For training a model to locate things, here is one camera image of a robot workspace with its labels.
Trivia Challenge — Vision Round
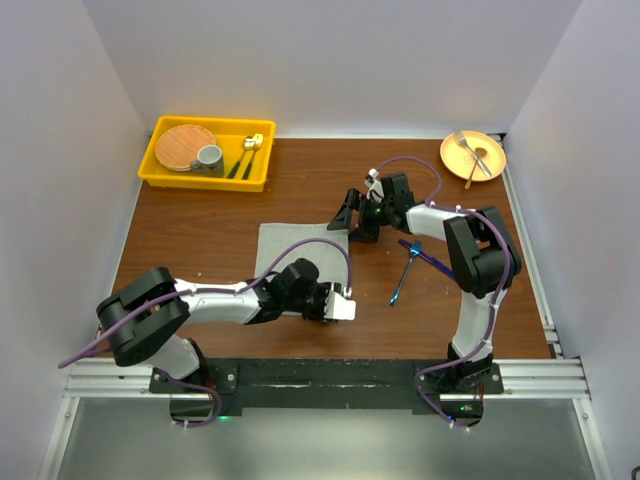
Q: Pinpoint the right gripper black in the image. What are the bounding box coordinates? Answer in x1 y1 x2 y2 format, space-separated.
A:
327 188 394 243

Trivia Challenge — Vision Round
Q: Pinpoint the grey cloth napkin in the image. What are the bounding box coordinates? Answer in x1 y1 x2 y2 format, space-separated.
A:
254 223 349 285

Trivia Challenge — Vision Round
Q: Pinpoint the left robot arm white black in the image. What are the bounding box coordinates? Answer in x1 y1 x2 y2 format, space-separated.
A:
97 258 356 392

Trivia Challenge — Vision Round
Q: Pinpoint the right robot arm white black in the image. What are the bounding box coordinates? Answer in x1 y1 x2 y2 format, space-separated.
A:
327 169 522 393

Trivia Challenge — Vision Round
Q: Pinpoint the blue metallic fork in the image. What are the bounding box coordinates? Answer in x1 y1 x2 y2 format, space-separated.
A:
389 240 422 306

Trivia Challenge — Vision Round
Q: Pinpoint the blue metallic knife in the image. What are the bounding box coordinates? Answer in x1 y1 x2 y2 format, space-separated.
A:
398 239 455 280

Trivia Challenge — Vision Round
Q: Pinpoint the tan round plate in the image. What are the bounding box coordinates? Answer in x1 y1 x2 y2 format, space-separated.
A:
440 130 506 183

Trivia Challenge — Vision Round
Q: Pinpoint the silver fork on plate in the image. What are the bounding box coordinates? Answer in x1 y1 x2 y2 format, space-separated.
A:
454 131 492 177

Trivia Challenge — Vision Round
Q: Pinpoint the silver knife on plate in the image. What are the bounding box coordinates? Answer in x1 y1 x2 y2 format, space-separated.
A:
465 147 487 190

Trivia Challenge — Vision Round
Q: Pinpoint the yellow plastic bin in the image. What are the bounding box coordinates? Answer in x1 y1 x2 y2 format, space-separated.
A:
138 115 276 192

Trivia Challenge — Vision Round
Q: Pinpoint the grey ceramic mug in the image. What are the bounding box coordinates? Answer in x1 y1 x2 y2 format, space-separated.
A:
190 144 224 178

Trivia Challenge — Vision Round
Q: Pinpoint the round wooden plate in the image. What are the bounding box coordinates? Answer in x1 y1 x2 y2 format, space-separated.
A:
154 124 216 171

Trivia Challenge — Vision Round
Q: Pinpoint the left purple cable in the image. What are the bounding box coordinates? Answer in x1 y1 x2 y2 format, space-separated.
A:
57 237 355 428

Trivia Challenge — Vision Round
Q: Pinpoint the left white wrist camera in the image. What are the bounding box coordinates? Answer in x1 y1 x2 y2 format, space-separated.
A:
324 289 357 322

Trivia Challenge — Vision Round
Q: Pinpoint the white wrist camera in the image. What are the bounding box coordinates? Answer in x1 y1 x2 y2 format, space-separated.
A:
364 168 384 204
324 289 357 322

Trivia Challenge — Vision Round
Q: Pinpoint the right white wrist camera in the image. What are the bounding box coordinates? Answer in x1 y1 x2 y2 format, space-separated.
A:
364 168 384 204

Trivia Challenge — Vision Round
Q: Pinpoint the gold spoon black handle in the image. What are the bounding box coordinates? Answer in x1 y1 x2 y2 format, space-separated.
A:
226 136 256 179

